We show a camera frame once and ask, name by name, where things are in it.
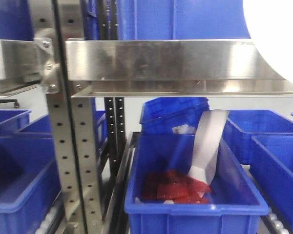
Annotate black perforated rear post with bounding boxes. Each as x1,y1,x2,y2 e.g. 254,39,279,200
104,97,126,182

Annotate blue tray right rear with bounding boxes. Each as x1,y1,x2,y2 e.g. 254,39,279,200
222,109,293,165

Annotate blue tray upper shelf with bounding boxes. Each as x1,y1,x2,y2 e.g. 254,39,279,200
117,0,250,40

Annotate white round disc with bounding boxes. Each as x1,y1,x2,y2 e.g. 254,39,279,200
243,0,293,84

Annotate tilted blue tray behind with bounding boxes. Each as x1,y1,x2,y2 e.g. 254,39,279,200
140,97,209,135

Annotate blue tray lower left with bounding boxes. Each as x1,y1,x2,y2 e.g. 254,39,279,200
0,137,61,234

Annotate blue tray far right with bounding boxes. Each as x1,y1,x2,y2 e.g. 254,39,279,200
250,136,293,230

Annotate steel shelf beam left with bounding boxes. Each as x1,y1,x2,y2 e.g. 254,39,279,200
0,38,55,98

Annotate red plastic bags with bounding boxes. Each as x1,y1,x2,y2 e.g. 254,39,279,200
140,170,211,204

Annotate steel shelf beam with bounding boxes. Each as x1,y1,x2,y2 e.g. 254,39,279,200
0,38,55,98
65,39,293,98

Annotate blue tray left rear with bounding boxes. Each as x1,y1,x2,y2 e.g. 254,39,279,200
0,109,31,137

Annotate steel shelf beam right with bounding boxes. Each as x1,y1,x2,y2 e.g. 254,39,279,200
65,39,293,98

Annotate perforated steel upright post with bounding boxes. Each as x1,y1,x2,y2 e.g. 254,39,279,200
30,0,104,234

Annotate blue tray with red bags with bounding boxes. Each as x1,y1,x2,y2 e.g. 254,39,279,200
124,134,268,234

